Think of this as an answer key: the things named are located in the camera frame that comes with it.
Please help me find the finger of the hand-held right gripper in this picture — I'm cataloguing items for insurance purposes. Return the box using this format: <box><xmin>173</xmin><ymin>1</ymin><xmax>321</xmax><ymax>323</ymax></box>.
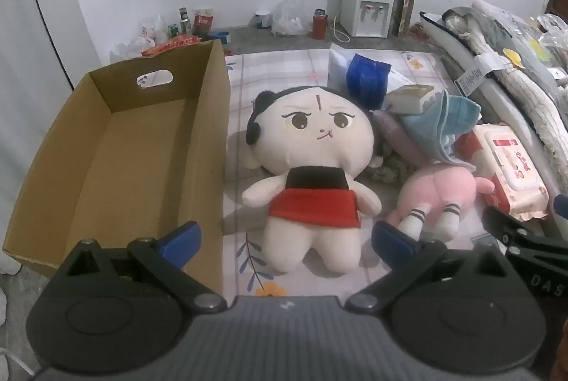
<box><xmin>483</xmin><ymin>206</ymin><xmax>533</xmax><ymax>257</ymax></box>
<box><xmin>552</xmin><ymin>195</ymin><xmax>568</xmax><ymax>227</ymax></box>

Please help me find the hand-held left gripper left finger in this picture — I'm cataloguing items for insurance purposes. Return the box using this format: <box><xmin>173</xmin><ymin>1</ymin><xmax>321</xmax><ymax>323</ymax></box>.
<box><xmin>55</xmin><ymin>221</ymin><xmax>228</xmax><ymax>314</ymax></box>

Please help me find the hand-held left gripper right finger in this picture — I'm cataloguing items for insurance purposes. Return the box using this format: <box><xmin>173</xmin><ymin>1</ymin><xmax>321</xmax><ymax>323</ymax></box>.
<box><xmin>346</xmin><ymin>222</ymin><xmax>518</xmax><ymax>314</ymax></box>

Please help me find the pink plush toy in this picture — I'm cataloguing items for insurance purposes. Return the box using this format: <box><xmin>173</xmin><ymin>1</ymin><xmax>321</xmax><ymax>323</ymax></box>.
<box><xmin>386</xmin><ymin>165</ymin><xmax>495</xmax><ymax>242</ymax></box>

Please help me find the brown cardboard box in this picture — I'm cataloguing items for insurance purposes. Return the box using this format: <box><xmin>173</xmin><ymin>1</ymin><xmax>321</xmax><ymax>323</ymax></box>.
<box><xmin>2</xmin><ymin>38</ymin><xmax>232</xmax><ymax>295</ymax></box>

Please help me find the pink cloth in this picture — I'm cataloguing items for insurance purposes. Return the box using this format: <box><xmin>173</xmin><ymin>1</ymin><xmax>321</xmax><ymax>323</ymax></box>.
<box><xmin>370</xmin><ymin>109</ymin><xmax>429</xmax><ymax>164</ymax></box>

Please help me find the light blue towel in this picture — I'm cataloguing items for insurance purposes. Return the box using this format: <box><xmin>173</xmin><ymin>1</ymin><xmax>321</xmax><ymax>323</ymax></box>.
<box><xmin>399</xmin><ymin>92</ymin><xmax>482</xmax><ymax>164</ymax></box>

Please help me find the red white wet wipes pack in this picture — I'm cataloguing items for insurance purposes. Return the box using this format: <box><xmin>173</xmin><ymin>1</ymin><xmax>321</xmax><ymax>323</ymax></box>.
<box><xmin>457</xmin><ymin>124</ymin><xmax>551</xmax><ymax>222</ymax></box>

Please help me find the camouflage cloth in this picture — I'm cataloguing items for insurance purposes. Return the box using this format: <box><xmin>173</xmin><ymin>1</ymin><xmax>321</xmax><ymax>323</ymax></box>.
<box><xmin>366</xmin><ymin>154</ymin><xmax>415</xmax><ymax>186</ymax></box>

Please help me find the cream knitted blanket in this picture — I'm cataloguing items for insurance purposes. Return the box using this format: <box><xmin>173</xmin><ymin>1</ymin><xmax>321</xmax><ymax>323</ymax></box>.
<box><xmin>501</xmin><ymin>66</ymin><xmax>568</xmax><ymax>169</ymax></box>

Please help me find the cream plush doll red skirt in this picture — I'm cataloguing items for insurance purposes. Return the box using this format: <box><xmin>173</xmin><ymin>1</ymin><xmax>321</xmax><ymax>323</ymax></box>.
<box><xmin>242</xmin><ymin>86</ymin><xmax>383</xmax><ymax>274</ymax></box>

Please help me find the small white box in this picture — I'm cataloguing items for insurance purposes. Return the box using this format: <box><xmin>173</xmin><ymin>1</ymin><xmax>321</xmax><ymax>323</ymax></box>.
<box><xmin>384</xmin><ymin>85</ymin><xmax>444</xmax><ymax>115</ymax></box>

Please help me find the blue plastic pouch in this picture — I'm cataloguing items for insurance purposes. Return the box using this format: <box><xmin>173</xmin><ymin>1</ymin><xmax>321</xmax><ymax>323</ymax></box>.
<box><xmin>346</xmin><ymin>53</ymin><xmax>391</xmax><ymax>111</ymax></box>

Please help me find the white quilted bedding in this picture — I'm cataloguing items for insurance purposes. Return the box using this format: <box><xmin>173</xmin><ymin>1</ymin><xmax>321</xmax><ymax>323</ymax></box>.
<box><xmin>419</xmin><ymin>10</ymin><xmax>551</xmax><ymax>204</ymax></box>

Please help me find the blue yarn spool bag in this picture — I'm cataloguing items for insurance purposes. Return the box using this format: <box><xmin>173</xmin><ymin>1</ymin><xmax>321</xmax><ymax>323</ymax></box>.
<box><xmin>328</xmin><ymin>43</ymin><xmax>415</xmax><ymax>91</ymax></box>

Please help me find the grey blanket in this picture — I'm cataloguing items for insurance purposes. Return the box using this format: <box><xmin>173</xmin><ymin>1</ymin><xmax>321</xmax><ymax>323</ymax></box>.
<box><xmin>444</xmin><ymin>0</ymin><xmax>568</xmax><ymax>98</ymax></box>

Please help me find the red snack bag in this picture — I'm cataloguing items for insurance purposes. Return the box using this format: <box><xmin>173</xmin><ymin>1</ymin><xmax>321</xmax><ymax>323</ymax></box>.
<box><xmin>141</xmin><ymin>34</ymin><xmax>200</xmax><ymax>57</ymax></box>

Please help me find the white plastic bag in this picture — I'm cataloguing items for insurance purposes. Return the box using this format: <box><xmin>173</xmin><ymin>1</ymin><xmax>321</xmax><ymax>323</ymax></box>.
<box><xmin>272</xmin><ymin>0</ymin><xmax>310</xmax><ymax>36</ymax></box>
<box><xmin>133</xmin><ymin>15</ymin><xmax>167</xmax><ymax>53</ymax></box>

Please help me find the red paper packet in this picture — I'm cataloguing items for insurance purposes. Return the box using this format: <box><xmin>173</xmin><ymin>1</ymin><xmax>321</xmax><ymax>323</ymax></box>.
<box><xmin>194</xmin><ymin>8</ymin><xmax>214</xmax><ymax>36</ymax></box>

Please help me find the red thermos flask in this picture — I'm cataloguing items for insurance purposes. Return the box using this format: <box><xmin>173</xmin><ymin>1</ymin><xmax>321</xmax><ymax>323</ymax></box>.
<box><xmin>312</xmin><ymin>9</ymin><xmax>328</xmax><ymax>40</ymax></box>

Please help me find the white curtain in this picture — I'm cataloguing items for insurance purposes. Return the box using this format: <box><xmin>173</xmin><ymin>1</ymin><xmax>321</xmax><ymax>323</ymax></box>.
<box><xmin>0</xmin><ymin>0</ymin><xmax>74</xmax><ymax>271</ymax></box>

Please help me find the white water dispenser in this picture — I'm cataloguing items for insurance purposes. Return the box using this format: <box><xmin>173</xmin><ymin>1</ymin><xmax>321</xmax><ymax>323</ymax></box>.
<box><xmin>339</xmin><ymin>0</ymin><xmax>397</xmax><ymax>38</ymax></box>

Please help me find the white power cable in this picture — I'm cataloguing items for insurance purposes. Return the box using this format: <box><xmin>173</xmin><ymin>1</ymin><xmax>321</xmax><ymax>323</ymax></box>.
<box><xmin>332</xmin><ymin>15</ymin><xmax>351</xmax><ymax>43</ymax></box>

